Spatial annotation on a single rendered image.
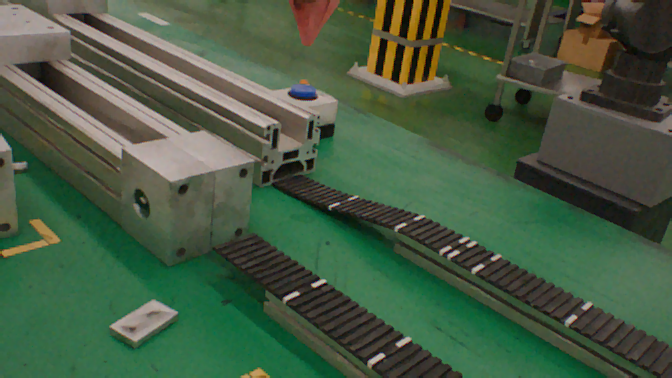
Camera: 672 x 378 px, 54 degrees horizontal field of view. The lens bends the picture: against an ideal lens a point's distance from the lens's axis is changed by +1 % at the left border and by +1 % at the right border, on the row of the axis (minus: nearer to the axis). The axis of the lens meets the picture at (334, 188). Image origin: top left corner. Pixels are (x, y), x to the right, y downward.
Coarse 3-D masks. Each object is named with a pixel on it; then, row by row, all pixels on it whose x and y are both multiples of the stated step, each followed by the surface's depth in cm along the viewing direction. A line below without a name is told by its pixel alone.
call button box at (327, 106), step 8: (288, 88) 101; (288, 96) 98; (296, 96) 98; (320, 96) 100; (328, 96) 100; (304, 104) 96; (312, 104) 96; (320, 104) 97; (328, 104) 98; (336, 104) 100; (320, 112) 98; (328, 112) 99; (328, 120) 100; (320, 128) 99; (328, 128) 100; (320, 136) 100; (328, 136) 101
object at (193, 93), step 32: (0, 0) 126; (96, 32) 106; (128, 32) 110; (96, 64) 105; (128, 64) 98; (160, 64) 95; (192, 64) 99; (160, 96) 94; (192, 96) 88; (224, 96) 86; (256, 96) 90; (192, 128) 90; (224, 128) 85; (256, 128) 80; (288, 128) 87; (256, 160) 83; (288, 160) 84
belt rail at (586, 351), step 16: (400, 240) 73; (416, 256) 71; (432, 256) 69; (432, 272) 69; (448, 272) 68; (464, 272) 66; (464, 288) 67; (480, 288) 66; (496, 288) 64; (496, 304) 65; (512, 304) 64; (512, 320) 64; (528, 320) 62; (544, 320) 61; (544, 336) 62; (560, 336) 61; (576, 336) 59; (576, 352) 60; (592, 352) 59; (608, 352) 58; (608, 368) 58; (624, 368) 57; (640, 368) 56
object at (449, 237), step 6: (444, 234) 70; (450, 234) 71; (456, 234) 71; (432, 240) 69; (438, 240) 69; (444, 240) 69; (450, 240) 69; (456, 240) 70; (426, 246) 68; (432, 246) 68; (438, 246) 68; (444, 246) 69
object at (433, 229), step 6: (438, 222) 73; (426, 228) 71; (432, 228) 72; (438, 228) 71; (444, 228) 72; (414, 234) 69; (420, 234) 70; (426, 234) 70; (432, 234) 70; (438, 234) 71; (414, 240) 69; (420, 240) 69; (426, 240) 69
